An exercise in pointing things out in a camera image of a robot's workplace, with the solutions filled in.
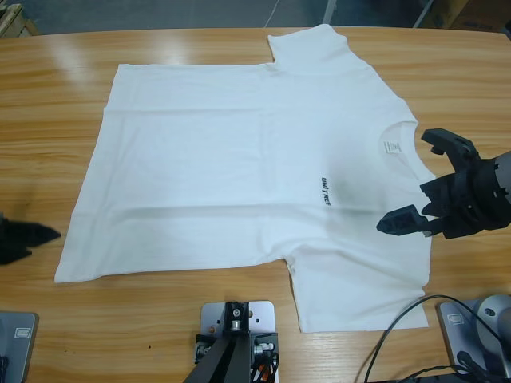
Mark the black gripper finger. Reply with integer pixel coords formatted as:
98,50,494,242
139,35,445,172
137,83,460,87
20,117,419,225
0,246,34,267
375,203,427,237
6,220,61,249

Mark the white T-shirt black logo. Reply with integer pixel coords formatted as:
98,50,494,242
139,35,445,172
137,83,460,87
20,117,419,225
54,23,436,334

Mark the white mounting plate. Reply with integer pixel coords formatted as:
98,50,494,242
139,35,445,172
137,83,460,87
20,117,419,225
199,301,279,383

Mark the cardboard box black lettering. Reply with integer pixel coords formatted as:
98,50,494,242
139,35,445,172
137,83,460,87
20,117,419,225
449,0,511,32

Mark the cardboard box green print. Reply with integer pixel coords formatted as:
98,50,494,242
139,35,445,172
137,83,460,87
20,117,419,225
422,0,456,30

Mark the white slanted metal leg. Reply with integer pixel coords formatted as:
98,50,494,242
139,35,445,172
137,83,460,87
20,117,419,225
412,0,436,29

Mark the wooden pallet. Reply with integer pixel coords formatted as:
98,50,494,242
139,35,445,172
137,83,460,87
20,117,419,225
0,0,40,40

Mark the white upright metal leg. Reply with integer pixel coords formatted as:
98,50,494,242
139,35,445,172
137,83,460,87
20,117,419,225
322,0,341,24

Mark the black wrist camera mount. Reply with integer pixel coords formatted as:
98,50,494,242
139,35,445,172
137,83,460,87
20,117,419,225
420,127,480,172

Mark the grey base with cables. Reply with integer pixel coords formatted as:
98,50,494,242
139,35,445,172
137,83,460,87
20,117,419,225
351,294,511,383

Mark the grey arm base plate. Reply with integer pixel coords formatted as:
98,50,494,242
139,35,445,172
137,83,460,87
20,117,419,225
0,310,40,383
435,294,511,376

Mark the black plug cable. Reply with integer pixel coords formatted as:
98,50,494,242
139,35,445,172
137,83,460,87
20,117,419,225
456,349,511,383

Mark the thin brown twisted cable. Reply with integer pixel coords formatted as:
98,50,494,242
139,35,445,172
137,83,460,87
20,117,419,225
393,367,457,383

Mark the black corner bracket silver knob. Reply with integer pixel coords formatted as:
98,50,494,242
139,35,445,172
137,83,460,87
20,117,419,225
193,334,220,365
249,330,279,362

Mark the orange and black wire bundle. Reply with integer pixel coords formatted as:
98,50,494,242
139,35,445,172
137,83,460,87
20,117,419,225
250,353,281,383

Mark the dark camera post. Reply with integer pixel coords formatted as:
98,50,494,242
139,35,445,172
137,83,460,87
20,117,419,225
186,302,256,383

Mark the thin white floor cable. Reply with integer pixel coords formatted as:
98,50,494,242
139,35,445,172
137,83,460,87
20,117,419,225
266,0,282,27

